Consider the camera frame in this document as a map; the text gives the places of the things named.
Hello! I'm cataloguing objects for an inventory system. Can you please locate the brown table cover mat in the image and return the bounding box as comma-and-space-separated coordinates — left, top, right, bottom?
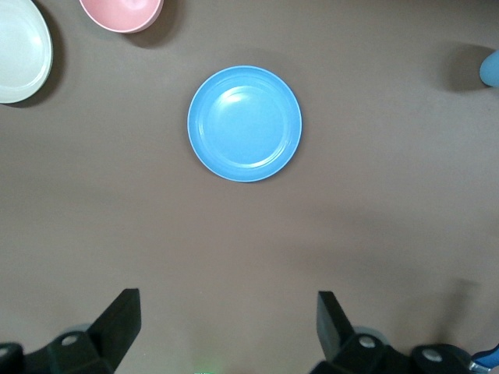
0, 0, 499, 374

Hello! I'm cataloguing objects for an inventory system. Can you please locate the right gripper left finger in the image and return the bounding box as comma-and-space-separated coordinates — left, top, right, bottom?
23, 288, 141, 374

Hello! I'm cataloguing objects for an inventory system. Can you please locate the blue plate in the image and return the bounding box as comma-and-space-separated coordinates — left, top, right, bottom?
187, 65, 303, 184

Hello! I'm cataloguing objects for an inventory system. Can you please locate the blue cup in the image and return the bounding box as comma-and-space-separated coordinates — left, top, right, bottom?
479, 49, 499, 87

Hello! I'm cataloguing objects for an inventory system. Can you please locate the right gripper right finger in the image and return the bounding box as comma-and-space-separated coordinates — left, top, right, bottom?
313, 291, 414, 374

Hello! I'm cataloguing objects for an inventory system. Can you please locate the small pink bowl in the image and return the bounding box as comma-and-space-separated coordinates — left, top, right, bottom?
79, 0, 164, 34

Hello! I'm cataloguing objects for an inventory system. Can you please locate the black pot with blue handle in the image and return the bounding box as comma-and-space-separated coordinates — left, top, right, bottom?
470, 348, 499, 372

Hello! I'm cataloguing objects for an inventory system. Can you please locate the beige plate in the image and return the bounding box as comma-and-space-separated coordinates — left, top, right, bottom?
0, 0, 54, 104

